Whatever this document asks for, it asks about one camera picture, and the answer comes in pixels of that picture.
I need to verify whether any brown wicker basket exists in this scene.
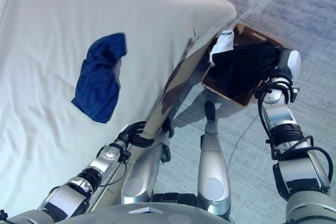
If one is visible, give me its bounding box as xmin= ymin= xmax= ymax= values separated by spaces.
xmin=201 ymin=23 xmax=286 ymax=107

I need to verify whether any black garment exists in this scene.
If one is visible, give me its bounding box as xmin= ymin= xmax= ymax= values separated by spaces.
xmin=211 ymin=41 xmax=281 ymax=99

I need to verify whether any dark blue garment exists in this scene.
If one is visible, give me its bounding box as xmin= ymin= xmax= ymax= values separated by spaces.
xmin=71 ymin=33 xmax=128 ymax=124

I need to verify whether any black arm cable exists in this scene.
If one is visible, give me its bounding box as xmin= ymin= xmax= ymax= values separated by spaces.
xmin=99 ymin=153 xmax=131 ymax=187
xmin=256 ymin=76 xmax=334 ymax=183

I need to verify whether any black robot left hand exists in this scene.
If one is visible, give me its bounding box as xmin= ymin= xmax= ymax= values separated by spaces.
xmin=117 ymin=121 xmax=155 ymax=148

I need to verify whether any silver robot left leg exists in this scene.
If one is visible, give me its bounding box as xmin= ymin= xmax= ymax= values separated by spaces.
xmin=121 ymin=118 xmax=174 ymax=205

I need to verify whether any white shirt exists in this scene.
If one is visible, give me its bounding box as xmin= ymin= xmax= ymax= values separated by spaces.
xmin=209 ymin=30 xmax=235 ymax=67

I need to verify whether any large grey area rug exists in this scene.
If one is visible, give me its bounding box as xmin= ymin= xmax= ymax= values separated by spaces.
xmin=153 ymin=0 xmax=336 ymax=224

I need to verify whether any silver robot right leg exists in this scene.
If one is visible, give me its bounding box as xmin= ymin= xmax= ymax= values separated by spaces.
xmin=196 ymin=102 xmax=232 ymax=219

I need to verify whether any silver robot leg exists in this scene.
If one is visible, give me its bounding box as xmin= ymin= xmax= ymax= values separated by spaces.
xmin=121 ymin=118 xmax=174 ymax=205
xmin=196 ymin=102 xmax=232 ymax=219

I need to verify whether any grey robot torso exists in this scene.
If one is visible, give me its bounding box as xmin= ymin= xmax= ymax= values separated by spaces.
xmin=7 ymin=194 xmax=289 ymax=224

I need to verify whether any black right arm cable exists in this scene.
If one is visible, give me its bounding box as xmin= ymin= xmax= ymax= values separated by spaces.
xmin=256 ymin=76 xmax=334 ymax=183

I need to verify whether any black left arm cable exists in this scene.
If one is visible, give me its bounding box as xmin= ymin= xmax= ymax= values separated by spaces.
xmin=99 ymin=153 xmax=131 ymax=187

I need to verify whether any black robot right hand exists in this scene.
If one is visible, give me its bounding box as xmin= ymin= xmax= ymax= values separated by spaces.
xmin=267 ymin=47 xmax=302 ymax=81

